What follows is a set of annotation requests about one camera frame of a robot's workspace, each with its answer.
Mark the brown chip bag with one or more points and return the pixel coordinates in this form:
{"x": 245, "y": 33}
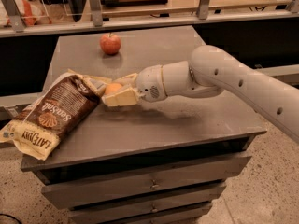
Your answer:
{"x": 43, "y": 124}

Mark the metal railing frame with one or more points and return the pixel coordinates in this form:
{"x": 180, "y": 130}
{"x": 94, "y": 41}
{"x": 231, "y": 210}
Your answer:
{"x": 96, "y": 17}

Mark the top drawer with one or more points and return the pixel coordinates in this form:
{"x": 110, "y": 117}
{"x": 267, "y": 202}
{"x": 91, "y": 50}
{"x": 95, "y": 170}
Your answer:
{"x": 103, "y": 188}

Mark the drawer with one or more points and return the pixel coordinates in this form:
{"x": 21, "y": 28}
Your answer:
{"x": 169, "y": 215}
{"x": 149, "y": 204}
{"x": 103, "y": 188}

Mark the red apple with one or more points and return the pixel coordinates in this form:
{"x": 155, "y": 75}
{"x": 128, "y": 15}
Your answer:
{"x": 110, "y": 44}

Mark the orange white bag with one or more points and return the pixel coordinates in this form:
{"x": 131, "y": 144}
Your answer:
{"x": 30, "y": 13}

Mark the middle drawer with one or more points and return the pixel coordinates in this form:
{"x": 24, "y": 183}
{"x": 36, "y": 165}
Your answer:
{"x": 149, "y": 204}

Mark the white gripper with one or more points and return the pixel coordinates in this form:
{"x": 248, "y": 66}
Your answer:
{"x": 149, "y": 82}

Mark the orange fruit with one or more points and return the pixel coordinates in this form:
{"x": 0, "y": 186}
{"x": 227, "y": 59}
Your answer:
{"x": 112, "y": 87}

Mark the bottom drawer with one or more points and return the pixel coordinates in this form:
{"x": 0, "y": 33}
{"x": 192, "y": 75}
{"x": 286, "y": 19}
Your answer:
{"x": 169, "y": 215}

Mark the grey drawer cabinet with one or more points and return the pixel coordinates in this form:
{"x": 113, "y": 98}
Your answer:
{"x": 120, "y": 139}

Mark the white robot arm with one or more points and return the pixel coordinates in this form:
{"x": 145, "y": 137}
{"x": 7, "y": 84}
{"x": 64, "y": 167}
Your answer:
{"x": 208, "y": 73}

